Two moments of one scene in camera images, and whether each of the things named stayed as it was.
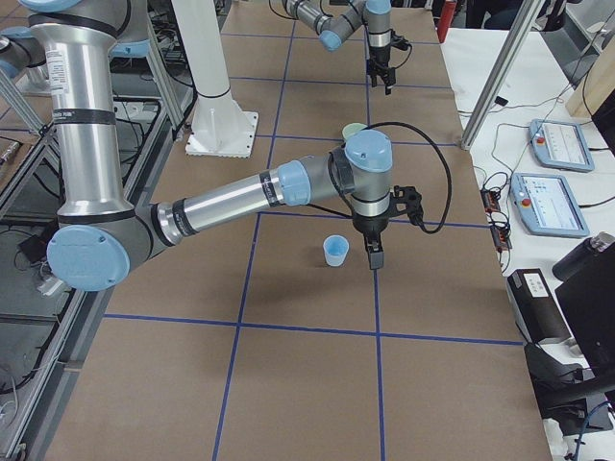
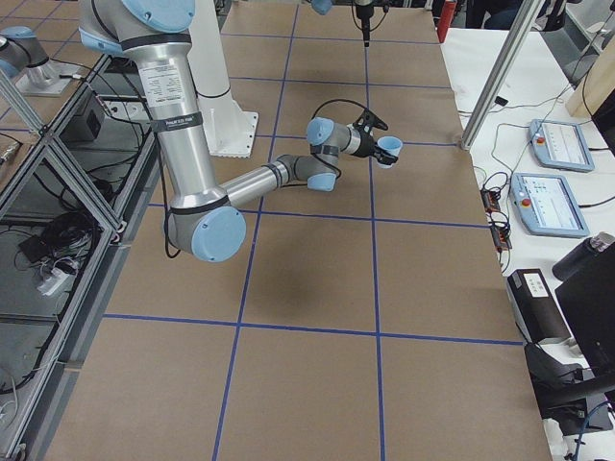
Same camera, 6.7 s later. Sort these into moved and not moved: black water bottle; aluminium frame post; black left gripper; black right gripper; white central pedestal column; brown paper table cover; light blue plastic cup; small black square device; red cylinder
Moved: black left gripper; black right gripper; light blue plastic cup
Not moved: brown paper table cover; white central pedestal column; small black square device; black water bottle; red cylinder; aluminium frame post
